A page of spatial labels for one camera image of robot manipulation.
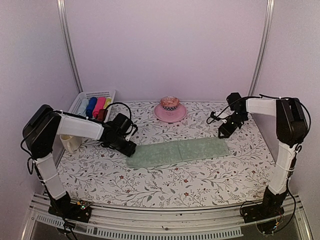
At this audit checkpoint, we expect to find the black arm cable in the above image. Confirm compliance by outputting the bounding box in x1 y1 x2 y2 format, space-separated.
206 93 312 133
104 101 133 121

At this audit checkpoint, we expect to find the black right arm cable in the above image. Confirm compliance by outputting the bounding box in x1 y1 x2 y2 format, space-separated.
206 93 312 133

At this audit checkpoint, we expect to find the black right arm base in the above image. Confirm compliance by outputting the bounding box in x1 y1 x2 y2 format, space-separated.
239 187 288 235

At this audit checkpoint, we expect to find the patterned small bowl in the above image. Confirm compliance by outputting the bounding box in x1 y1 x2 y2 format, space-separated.
160 96 180 111

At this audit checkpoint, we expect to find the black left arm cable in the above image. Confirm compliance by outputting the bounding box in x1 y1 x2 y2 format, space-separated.
104 101 133 121

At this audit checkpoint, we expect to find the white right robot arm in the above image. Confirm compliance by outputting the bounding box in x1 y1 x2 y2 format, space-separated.
210 92 311 196

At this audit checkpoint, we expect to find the left aluminium frame post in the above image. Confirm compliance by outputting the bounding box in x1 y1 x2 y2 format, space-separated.
56 0 83 93

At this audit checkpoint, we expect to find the white plastic basket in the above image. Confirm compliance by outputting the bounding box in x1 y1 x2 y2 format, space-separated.
63 90 116 125

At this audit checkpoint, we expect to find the light blue rolled towel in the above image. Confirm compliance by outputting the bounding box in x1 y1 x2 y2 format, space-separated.
76 98 89 117

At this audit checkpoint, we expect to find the pink plate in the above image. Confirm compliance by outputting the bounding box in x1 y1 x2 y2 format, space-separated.
154 103 187 123

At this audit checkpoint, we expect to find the white cup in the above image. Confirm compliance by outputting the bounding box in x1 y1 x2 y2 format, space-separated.
59 134 82 154

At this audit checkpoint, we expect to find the dark red towel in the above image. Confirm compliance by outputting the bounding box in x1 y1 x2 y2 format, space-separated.
95 108 108 122

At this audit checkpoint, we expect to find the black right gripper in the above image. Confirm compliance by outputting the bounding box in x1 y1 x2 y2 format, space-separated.
219 111 249 138

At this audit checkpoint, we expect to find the green panda towel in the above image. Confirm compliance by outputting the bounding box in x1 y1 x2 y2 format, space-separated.
126 137 230 168

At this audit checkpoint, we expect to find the dark blue rolled towel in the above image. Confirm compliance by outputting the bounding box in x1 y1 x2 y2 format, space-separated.
85 97 98 119

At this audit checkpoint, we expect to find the pink rolled towel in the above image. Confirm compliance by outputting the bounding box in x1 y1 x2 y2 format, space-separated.
92 97 106 119

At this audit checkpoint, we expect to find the aluminium frame post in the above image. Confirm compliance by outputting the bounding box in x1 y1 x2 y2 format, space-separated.
56 0 83 93
248 0 275 96

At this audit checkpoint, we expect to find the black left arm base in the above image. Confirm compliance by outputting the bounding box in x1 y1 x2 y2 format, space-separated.
48 191 92 223

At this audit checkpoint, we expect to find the right aluminium frame post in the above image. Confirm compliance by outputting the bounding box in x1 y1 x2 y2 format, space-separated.
248 0 275 96

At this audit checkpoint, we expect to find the yellow green rolled towel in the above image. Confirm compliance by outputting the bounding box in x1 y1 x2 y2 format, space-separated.
103 98 112 110

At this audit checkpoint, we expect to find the aluminium front rail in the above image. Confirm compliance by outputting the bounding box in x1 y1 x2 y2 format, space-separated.
21 194 315 240

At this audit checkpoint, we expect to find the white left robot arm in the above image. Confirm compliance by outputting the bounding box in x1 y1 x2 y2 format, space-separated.
22 104 138 217

